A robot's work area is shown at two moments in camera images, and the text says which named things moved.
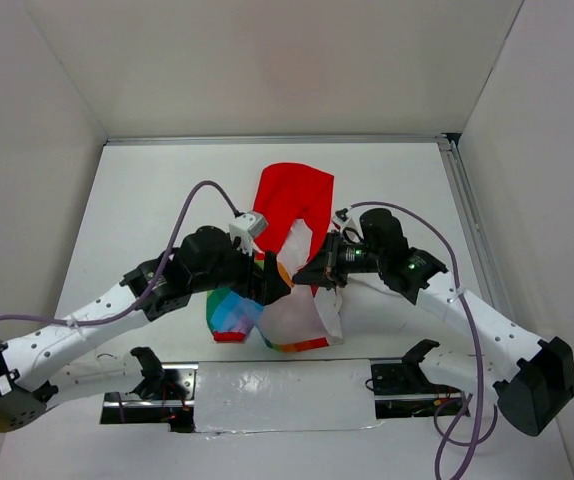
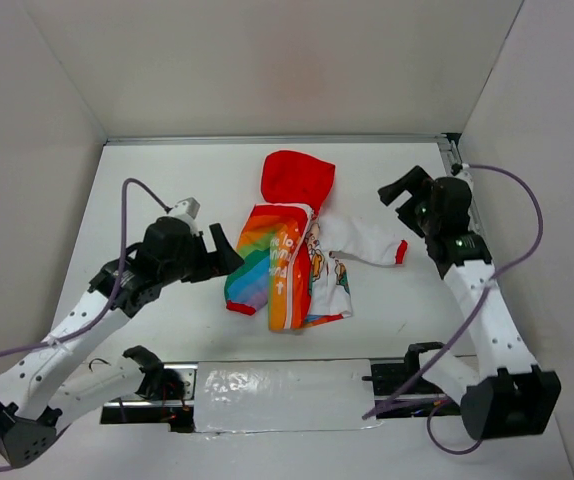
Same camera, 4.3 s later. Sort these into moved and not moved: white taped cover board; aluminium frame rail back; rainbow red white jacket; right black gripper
Moved: right black gripper; rainbow red white jacket
Not moved: aluminium frame rail back; white taped cover board
